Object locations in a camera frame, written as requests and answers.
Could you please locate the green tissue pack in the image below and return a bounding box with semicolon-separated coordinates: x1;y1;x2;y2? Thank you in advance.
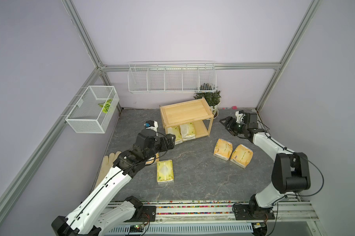
167;126;183;145
157;160;174;184
179;123;196;142

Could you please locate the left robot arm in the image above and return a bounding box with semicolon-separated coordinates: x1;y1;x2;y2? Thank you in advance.
52;129;176;236

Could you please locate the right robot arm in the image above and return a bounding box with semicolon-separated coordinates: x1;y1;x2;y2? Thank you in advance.
219;110;311;210

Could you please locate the orange tissue pack left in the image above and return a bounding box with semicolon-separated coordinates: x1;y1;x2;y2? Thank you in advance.
146;153;159;166

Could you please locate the orange tissue pack centre-right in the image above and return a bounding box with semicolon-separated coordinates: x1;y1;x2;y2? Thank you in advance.
214;139;233;160

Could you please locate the wooden two-tier shelf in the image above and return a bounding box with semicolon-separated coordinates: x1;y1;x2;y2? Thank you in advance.
160;98;214;138

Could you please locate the orange tissue pack far-right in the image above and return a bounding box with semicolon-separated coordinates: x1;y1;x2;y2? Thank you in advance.
230;144;253;169

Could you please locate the potted green plant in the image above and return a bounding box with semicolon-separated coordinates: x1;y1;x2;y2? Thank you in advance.
194;83;221;118

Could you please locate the beige work glove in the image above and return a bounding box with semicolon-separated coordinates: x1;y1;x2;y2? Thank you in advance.
94;151;121;188

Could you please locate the green leaf toy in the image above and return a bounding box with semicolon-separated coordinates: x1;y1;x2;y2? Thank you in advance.
98;99;113;114

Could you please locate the green circuit board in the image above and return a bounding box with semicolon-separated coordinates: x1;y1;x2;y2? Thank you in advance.
128;225;145;234

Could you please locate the long white wire basket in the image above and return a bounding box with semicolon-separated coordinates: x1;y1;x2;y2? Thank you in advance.
127;61;217;93

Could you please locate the white wire cube basket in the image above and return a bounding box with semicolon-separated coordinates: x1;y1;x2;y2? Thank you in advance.
65;86;119;134

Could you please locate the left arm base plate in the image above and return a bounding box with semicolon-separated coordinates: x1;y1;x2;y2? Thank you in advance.
124;205;156;223

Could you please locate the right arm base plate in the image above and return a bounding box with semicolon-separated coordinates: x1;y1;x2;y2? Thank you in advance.
232;203;275;221

